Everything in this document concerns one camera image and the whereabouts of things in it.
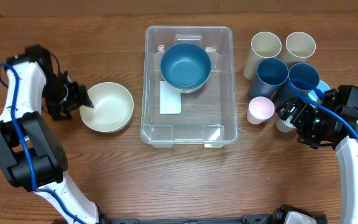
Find dark blue tall cup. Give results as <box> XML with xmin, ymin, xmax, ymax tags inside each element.
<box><xmin>248</xmin><ymin>58</ymin><xmax>288</xmax><ymax>100</ymax></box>
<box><xmin>272</xmin><ymin>63</ymin><xmax>320</xmax><ymax>107</ymax></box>

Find cream tall cup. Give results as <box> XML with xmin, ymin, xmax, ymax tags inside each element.
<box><xmin>280</xmin><ymin>32</ymin><xmax>316</xmax><ymax>68</ymax></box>
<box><xmin>243</xmin><ymin>31</ymin><xmax>282</xmax><ymax>80</ymax></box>

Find small pink cup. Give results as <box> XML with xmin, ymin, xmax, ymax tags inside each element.
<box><xmin>247</xmin><ymin>96</ymin><xmax>275</xmax><ymax>124</ymax></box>

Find blue cable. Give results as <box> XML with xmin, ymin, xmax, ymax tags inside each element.
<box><xmin>287</xmin><ymin>77</ymin><xmax>358</xmax><ymax>222</ymax></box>
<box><xmin>0</xmin><ymin>63</ymin><xmax>88</xmax><ymax>224</ymax></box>

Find small grey cup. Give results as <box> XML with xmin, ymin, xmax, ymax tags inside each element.
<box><xmin>275</xmin><ymin>116</ymin><xmax>296</xmax><ymax>133</ymax></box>

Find dark blue bowl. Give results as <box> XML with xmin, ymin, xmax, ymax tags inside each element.
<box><xmin>160</xmin><ymin>42</ymin><xmax>211</xmax><ymax>89</ymax></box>

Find right blue cable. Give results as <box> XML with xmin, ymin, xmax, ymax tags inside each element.
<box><xmin>287</xmin><ymin>77</ymin><xmax>358</xmax><ymax>222</ymax></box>

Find white label in bin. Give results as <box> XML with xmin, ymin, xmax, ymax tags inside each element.
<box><xmin>160</xmin><ymin>81</ymin><xmax>181</xmax><ymax>114</ymax></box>

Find clear plastic storage bin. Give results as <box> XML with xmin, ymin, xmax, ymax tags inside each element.
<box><xmin>140</xmin><ymin>26</ymin><xmax>239</xmax><ymax>148</ymax></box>

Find small light blue cup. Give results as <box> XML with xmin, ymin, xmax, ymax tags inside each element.
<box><xmin>307</xmin><ymin>80</ymin><xmax>330</xmax><ymax>103</ymax></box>

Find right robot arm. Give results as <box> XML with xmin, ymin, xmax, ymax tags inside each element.
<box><xmin>273</xmin><ymin>85</ymin><xmax>358</xmax><ymax>223</ymax></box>

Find left blue cable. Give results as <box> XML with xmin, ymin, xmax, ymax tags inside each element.
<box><xmin>0</xmin><ymin>63</ymin><xmax>88</xmax><ymax>224</ymax></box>

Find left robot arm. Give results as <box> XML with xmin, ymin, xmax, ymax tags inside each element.
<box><xmin>0</xmin><ymin>45</ymin><xmax>109</xmax><ymax>223</ymax></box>

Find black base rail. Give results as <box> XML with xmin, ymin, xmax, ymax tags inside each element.
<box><xmin>101</xmin><ymin>203</ymin><xmax>328</xmax><ymax>224</ymax></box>

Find large cream bowl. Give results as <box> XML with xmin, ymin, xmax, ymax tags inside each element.
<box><xmin>80</xmin><ymin>82</ymin><xmax>134</xmax><ymax>133</ymax></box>

